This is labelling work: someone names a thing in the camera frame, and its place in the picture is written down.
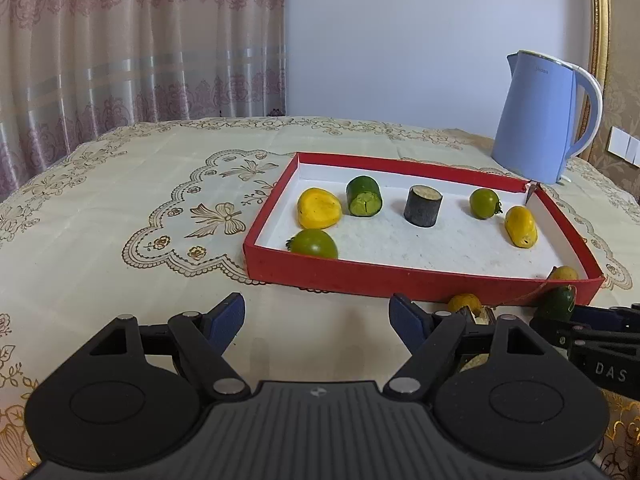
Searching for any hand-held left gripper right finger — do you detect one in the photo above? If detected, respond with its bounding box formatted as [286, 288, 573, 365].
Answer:
[382, 293, 543, 401]

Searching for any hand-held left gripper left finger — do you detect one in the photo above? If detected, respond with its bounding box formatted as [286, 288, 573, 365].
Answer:
[90, 292, 251, 401]

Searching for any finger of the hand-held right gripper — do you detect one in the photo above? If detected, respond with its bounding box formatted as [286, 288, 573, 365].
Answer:
[529, 312, 588, 348]
[570, 304, 640, 333]

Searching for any dark green cucumber piece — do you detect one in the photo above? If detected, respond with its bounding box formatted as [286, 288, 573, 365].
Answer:
[535, 285, 577, 322]

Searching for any red cardboard box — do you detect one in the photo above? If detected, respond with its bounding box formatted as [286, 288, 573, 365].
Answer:
[243, 151, 606, 308]

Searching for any dark eggplant piece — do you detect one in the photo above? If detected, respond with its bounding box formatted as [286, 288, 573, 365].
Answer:
[404, 185, 444, 227]

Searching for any green tomato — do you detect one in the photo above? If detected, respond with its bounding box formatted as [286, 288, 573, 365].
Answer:
[286, 228, 339, 261]
[469, 188, 503, 220]

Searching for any large yellow fruit piece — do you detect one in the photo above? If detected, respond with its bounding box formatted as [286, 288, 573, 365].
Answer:
[297, 187, 344, 229]

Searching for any yellow orange fruit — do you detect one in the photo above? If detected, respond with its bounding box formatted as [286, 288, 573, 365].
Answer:
[446, 293, 484, 315]

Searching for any cream embroidered tablecloth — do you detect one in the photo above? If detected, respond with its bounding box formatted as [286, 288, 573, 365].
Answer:
[0, 116, 640, 480]

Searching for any blue electric kettle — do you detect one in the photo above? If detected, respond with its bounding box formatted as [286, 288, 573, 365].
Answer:
[491, 50, 604, 186]

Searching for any beige patterned curtain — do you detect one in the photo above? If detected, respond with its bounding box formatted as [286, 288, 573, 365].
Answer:
[0, 0, 288, 201]

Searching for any white wall switch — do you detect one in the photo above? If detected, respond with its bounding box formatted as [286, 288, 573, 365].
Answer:
[607, 126, 640, 168]

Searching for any gold frame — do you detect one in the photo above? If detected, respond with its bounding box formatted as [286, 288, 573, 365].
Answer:
[586, 0, 613, 153]

